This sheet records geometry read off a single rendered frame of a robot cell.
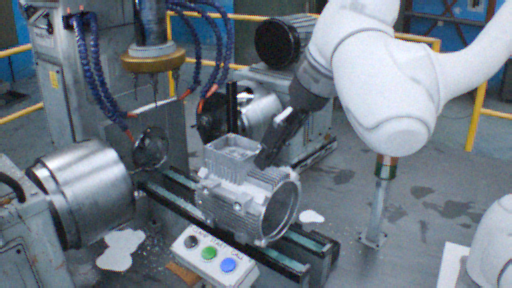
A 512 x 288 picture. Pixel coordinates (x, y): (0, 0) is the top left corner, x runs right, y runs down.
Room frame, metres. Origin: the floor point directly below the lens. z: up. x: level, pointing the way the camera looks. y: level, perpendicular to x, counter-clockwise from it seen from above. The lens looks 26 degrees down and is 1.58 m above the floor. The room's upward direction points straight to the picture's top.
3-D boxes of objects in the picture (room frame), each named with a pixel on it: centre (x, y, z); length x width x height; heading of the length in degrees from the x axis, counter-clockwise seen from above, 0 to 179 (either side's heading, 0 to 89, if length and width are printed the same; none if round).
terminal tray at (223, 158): (0.87, 0.05, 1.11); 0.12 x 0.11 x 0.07; 51
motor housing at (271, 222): (0.85, 0.02, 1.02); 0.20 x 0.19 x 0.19; 51
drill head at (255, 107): (1.30, 0.04, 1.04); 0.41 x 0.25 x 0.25; 140
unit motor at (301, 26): (1.51, -0.18, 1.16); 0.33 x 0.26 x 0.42; 140
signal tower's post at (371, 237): (0.93, -0.35, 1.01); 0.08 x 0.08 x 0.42; 50
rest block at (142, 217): (1.00, 0.38, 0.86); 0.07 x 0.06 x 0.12; 140
